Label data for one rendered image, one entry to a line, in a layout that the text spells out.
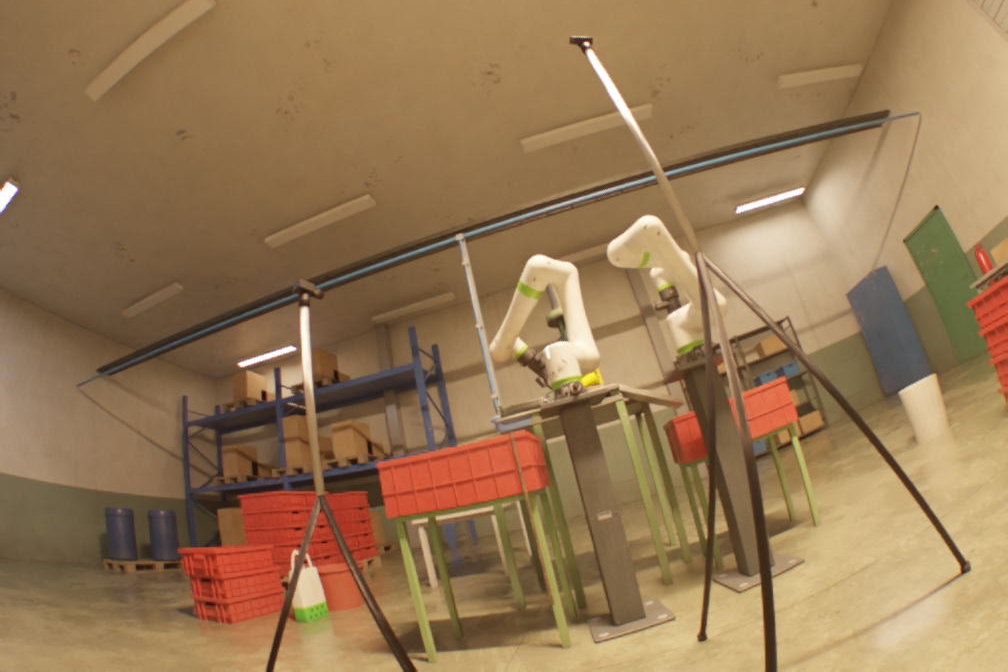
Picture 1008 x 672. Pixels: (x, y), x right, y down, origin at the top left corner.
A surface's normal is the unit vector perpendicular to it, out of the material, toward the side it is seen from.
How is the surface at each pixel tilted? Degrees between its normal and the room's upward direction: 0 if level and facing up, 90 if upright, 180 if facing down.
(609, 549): 90
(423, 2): 180
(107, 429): 90
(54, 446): 90
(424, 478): 90
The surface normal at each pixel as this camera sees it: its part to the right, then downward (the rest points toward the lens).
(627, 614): -0.08, -0.41
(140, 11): 0.22, 0.88
